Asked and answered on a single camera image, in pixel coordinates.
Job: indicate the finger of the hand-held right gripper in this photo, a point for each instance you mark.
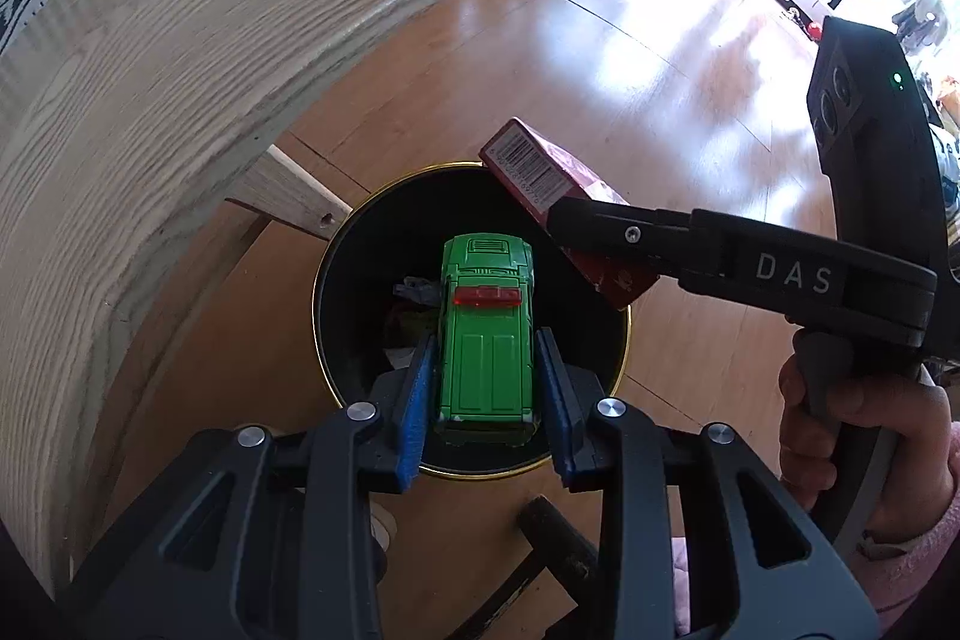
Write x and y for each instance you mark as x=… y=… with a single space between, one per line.
x=622 y=235

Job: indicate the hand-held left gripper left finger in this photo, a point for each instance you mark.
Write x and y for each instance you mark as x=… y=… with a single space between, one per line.
x=412 y=419

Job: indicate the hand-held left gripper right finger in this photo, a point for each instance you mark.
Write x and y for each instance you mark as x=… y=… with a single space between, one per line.
x=559 y=415

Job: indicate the green toy car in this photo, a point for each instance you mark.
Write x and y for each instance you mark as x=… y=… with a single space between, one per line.
x=487 y=347

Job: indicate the red cardboard box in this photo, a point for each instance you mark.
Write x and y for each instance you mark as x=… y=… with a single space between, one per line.
x=540 y=164

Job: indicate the black trash bin gold rim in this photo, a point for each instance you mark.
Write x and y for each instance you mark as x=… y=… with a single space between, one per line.
x=360 y=280

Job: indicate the person's right forearm pink sleeve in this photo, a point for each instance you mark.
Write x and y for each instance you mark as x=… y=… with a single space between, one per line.
x=919 y=572

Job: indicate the person's right hand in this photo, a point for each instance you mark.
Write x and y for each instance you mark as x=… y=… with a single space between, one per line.
x=900 y=407

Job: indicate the black stool leg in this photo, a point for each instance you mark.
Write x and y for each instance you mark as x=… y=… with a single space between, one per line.
x=559 y=546

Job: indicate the wooden table leg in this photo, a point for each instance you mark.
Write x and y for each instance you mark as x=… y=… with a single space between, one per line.
x=292 y=194

